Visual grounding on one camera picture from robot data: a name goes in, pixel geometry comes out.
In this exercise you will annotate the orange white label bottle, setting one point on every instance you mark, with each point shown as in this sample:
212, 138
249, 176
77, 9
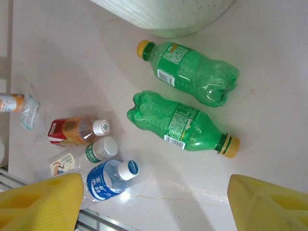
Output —
30, 113

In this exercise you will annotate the blue label white cap bottle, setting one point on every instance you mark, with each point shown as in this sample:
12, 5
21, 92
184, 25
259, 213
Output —
103, 183

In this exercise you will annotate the red label tea bottle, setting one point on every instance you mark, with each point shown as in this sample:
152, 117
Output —
69, 131

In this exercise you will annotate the white plastic bin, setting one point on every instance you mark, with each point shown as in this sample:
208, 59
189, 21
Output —
168, 16

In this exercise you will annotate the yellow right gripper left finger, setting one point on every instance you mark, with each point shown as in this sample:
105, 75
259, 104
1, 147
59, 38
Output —
36, 207

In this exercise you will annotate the green Sprite bottle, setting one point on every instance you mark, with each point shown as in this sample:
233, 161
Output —
192, 69
168, 120

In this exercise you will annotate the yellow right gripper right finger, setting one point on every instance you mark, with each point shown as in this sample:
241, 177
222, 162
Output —
272, 209

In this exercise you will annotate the crane picture label bottle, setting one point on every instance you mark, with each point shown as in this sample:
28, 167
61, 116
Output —
96, 151

